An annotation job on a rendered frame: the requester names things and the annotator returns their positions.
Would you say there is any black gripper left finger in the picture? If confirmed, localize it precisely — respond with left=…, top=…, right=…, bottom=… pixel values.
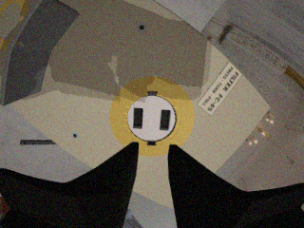
left=0, top=142, right=140, bottom=228

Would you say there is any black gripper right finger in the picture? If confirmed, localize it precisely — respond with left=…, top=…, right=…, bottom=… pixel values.
left=167, top=144, right=304, bottom=228

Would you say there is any beige service panel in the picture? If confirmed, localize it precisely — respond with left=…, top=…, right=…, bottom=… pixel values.
left=10, top=0, right=270, bottom=209

